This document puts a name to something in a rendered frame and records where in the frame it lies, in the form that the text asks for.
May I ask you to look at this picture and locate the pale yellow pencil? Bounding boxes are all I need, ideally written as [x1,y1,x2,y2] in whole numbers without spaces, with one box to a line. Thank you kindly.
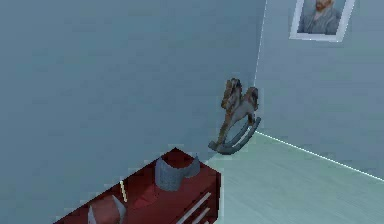
[119,180,129,204]

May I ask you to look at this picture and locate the white framed portrait painting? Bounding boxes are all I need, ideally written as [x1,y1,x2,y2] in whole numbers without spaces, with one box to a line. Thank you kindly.
[288,0,356,43]

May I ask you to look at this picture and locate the grey denim shorts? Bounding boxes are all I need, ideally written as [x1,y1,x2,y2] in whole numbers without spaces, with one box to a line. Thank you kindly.
[154,155,201,192]

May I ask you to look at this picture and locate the dark red chest of drawers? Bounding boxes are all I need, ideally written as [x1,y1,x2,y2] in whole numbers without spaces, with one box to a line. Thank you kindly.
[52,147,222,224]

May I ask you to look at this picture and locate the grey rocking horse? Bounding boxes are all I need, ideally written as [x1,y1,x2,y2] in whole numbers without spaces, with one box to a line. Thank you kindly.
[208,77,262,156]

